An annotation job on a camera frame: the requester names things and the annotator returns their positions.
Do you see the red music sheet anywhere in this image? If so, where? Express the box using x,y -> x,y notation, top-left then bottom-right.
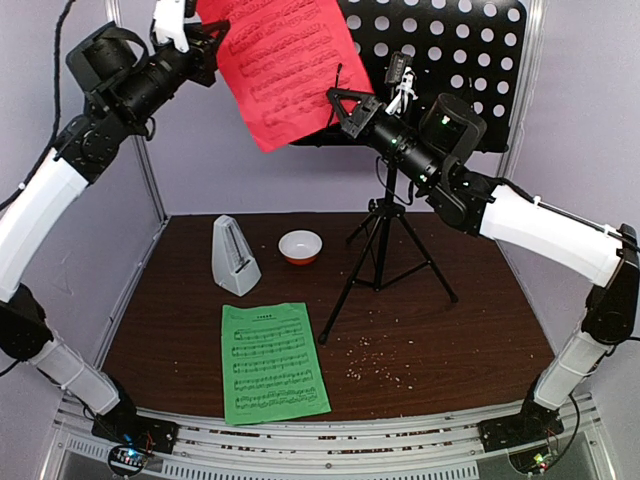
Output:
196,0 -> 372,153

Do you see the black music stand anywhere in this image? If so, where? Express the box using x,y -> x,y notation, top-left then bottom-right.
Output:
289,0 -> 531,346

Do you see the white metronome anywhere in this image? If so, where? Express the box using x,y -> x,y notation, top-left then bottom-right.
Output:
211,215 -> 262,297

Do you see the green sheet booklet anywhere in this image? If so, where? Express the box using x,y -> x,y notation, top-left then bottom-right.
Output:
221,303 -> 331,426

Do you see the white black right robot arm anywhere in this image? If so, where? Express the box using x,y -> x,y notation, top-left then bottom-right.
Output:
327,87 -> 639,452

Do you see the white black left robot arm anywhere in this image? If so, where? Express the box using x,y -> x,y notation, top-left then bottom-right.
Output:
1,20 -> 230,453

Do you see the white orange bowl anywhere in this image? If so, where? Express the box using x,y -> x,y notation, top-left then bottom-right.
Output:
278,230 -> 323,266

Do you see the right round circuit board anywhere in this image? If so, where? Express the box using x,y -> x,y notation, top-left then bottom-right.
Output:
508,442 -> 564,477

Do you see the round circuit board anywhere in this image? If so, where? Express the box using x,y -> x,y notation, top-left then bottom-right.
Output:
508,442 -> 564,477
107,445 -> 149,478

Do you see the left round circuit board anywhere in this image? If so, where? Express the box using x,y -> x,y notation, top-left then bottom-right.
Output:
107,445 -> 149,478

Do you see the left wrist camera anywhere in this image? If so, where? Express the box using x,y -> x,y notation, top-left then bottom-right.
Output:
150,0 -> 197,53

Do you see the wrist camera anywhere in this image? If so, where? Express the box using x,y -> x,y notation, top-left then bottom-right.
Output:
384,51 -> 418,116
150,0 -> 197,53

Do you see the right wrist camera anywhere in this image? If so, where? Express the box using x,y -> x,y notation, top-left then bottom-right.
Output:
384,51 -> 418,116

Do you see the left aluminium frame post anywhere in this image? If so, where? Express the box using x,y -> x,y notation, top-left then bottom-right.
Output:
103,0 -> 168,223

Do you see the aluminium frame post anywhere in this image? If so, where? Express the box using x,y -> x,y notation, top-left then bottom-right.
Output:
103,0 -> 168,223
496,0 -> 549,181

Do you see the black braided left cable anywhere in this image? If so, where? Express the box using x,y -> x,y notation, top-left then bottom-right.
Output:
0,0 -> 79,211

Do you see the right aluminium frame post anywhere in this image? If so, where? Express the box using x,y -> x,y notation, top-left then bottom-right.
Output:
496,0 -> 549,181

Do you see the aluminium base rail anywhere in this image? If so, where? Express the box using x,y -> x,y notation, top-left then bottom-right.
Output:
37,399 -> 619,480

